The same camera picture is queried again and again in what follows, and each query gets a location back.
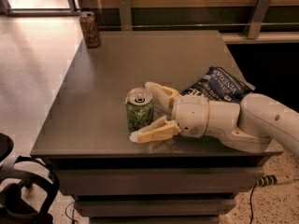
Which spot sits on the horizontal metal rail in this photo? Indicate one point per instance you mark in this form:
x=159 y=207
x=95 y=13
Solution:
x=284 y=24

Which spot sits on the black office chair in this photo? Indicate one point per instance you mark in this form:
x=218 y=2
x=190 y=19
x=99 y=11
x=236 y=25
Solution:
x=13 y=209

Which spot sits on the green soda can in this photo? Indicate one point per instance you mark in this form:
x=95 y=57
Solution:
x=139 y=109

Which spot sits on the orange soda can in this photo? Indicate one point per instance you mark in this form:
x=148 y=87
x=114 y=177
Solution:
x=89 y=29

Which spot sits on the blue kettle chips bag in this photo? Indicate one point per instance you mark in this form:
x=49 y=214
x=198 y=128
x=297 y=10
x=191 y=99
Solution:
x=219 y=85

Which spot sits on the black and white power strip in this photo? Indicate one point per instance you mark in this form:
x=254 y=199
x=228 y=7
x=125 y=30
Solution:
x=270 y=180

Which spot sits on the metal rail bracket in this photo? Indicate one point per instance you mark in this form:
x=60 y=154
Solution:
x=125 y=15
x=254 y=26

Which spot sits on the left metal rail bracket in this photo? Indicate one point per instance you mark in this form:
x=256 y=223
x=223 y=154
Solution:
x=125 y=15

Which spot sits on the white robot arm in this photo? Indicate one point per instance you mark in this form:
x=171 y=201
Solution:
x=249 y=126

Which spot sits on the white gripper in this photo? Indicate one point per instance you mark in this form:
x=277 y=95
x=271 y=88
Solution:
x=191 y=115

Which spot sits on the window frame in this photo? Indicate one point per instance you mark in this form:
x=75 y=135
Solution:
x=39 y=7

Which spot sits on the right metal rail bracket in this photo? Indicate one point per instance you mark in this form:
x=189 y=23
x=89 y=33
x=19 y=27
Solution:
x=254 y=26

